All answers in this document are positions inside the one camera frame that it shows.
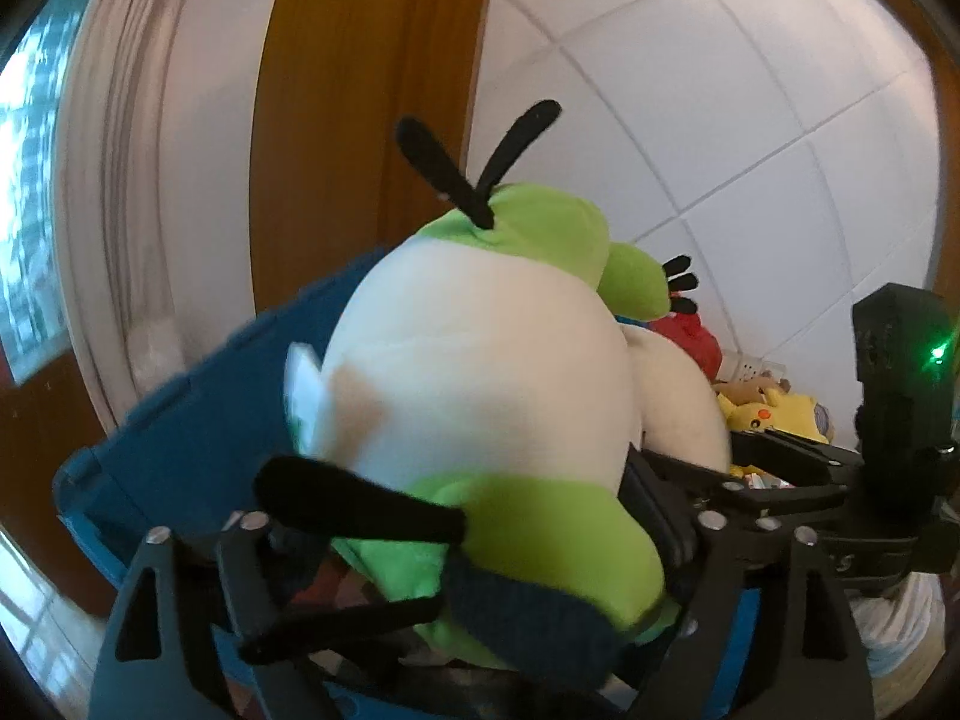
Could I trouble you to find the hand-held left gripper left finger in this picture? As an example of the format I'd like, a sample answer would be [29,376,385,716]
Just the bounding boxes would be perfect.
[90,511,338,720]

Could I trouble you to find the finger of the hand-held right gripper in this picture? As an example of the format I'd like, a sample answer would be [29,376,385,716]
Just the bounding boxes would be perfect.
[697,476,856,524]
[731,435,862,487]

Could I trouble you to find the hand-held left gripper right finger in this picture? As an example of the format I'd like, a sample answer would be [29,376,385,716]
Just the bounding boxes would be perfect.
[622,454,875,720]

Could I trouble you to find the blue plastic crate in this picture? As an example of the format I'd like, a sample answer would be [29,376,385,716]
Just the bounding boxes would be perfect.
[52,247,758,720]

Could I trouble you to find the green frog plush toy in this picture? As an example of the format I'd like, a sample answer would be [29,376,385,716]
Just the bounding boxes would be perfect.
[251,99,734,691]

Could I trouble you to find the yellow mouse plush toy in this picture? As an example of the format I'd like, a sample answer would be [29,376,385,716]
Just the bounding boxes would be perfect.
[712,381,837,445]

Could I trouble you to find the red plastic carry case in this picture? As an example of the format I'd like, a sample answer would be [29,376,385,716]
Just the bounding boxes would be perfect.
[649,311,725,383]

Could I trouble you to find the white curtain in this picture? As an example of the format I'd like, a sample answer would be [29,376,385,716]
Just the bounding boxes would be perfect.
[51,0,301,432]

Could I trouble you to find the window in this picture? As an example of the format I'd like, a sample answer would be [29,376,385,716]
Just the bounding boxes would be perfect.
[0,0,98,383]

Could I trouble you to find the wooden door frame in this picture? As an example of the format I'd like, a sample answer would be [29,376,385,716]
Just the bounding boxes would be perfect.
[253,0,497,316]

